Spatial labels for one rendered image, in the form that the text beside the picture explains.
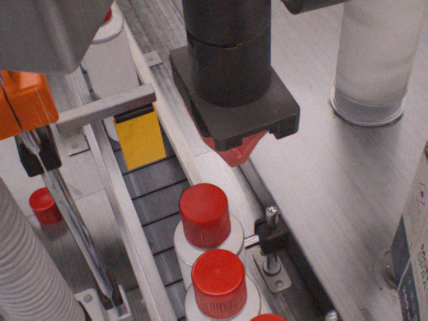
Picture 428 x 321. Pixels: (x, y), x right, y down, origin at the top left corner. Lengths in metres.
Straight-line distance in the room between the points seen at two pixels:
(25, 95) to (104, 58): 0.29
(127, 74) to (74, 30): 0.46
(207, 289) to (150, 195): 0.31
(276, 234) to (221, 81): 0.21
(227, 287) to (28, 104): 0.15
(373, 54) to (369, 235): 0.19
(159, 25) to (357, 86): 0.39
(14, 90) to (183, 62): 0.16
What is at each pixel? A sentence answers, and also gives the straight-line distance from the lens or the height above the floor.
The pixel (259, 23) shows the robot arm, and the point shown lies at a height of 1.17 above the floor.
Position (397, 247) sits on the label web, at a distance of 0.53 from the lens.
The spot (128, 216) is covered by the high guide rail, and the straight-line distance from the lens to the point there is 0.53.
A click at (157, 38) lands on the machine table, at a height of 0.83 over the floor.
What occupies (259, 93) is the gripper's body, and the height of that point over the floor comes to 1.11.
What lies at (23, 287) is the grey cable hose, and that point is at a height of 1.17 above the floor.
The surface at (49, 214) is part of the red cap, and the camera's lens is 0.70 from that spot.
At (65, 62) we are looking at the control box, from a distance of 0.16.
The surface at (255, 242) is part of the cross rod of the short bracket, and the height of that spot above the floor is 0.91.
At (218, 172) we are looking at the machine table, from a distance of 0.71.
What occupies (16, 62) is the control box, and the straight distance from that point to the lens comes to 0.17.
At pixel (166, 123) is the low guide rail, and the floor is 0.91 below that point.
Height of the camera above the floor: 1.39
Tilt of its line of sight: 51 degrees down
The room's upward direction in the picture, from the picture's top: 7 degrees counter-clockwise
